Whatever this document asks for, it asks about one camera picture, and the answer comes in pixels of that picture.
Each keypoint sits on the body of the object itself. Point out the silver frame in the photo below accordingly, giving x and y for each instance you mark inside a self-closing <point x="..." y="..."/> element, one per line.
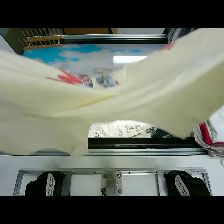
<point x="111" y="181"/>

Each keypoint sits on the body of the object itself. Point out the wooden clothes hangers rack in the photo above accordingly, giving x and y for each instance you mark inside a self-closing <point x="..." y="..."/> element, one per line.
<point x="41" y="39"/>

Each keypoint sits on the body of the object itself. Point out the cream printed T-shirt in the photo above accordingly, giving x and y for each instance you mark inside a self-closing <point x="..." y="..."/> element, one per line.
<point x="140" y="96"/>

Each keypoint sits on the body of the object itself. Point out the heap of clothes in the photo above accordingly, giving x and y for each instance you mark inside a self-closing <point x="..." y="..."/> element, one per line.
<point x="213" y="133"/>

